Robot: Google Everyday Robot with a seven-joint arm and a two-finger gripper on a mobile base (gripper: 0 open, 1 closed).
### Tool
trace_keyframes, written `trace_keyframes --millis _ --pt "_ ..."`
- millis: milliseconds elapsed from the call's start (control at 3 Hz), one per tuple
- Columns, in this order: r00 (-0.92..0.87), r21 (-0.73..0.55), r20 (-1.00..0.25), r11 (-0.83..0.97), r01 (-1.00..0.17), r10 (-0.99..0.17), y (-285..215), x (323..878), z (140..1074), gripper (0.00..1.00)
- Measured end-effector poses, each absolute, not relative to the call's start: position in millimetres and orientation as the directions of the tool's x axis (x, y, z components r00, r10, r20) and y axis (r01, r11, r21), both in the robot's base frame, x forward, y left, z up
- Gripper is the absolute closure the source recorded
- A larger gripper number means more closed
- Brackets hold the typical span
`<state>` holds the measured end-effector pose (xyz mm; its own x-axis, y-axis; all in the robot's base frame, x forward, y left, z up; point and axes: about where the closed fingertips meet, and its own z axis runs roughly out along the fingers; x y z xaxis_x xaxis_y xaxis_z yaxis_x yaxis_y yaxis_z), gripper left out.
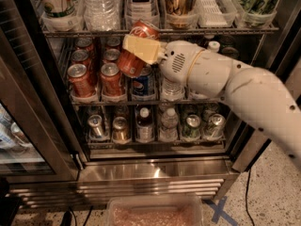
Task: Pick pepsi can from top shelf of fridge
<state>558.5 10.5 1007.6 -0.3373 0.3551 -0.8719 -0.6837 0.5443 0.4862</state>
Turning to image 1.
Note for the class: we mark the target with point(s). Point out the green can bottom right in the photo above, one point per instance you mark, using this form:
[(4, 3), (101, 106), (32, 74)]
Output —
[(215, 126)]

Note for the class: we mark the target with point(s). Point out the red coke can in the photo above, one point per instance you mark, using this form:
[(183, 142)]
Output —
[(81, 56), (111, 56), (130, 62), (79, 77)]

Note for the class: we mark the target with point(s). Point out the blue pepsi can front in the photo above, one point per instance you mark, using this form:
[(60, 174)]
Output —
[(144, 84)]

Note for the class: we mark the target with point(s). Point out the brown tea bottle white cap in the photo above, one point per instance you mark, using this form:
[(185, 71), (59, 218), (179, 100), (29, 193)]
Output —
[(213, 46)]

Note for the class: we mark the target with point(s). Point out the stainless steel fridge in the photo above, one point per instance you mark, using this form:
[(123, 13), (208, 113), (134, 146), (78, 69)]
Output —
[(107, 168)]

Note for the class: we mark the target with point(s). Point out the empty white plastic tray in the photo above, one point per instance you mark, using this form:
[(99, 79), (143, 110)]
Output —
[(215, 13)]

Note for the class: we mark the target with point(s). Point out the glass fridge door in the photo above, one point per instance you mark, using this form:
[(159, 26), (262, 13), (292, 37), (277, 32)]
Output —
[(20, 99)]

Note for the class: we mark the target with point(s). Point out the green can bottom shelf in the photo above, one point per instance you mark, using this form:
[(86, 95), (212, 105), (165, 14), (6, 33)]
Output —
[(191, 127)]

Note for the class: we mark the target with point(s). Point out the clear water bottle middle shelf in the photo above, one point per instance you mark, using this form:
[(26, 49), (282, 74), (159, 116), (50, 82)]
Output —
[(172, 88)]

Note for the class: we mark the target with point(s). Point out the gold can bottom shelf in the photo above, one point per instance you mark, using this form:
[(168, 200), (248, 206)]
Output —
[(120, 129)]

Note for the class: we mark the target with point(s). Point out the brown tea bottle bottom shelf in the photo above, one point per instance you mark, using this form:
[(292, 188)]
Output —
[(144, 125)]

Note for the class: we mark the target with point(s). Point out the clear plastic bin on floor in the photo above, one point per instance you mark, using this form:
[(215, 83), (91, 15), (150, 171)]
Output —
[(155, 210)]

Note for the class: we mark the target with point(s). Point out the red coke can left middle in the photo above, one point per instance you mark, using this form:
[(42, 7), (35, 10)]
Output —
[(81, 56)]

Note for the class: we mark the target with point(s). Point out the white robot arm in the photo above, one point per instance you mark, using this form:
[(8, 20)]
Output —
[(255, 95)]

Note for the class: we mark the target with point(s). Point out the white label bottle top shelf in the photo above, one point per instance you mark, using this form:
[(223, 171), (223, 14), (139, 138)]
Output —
[(143, 8)]

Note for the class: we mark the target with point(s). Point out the silver can bottom left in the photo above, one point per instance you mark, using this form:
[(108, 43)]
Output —
[(96, 124)]

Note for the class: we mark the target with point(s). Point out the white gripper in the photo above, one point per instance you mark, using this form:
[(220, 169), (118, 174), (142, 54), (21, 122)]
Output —
[(177, 62)]

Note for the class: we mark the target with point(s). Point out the large water bottle top shelf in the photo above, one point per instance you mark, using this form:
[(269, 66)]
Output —
[(101, 15)]

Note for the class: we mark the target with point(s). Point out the green can right middle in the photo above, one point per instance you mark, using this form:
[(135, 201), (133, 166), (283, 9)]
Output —
[(230, 52)]

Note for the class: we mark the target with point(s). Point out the water bottle bottom shelf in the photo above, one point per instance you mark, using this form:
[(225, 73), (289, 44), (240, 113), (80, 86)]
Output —
[(169, 122)]

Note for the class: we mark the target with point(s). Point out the blue tape cross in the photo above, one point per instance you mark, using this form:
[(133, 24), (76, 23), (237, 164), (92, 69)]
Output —
[(219, 212)]

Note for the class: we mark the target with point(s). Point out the red coke can left front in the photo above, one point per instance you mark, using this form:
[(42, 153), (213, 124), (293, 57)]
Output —
[(79, 77)]

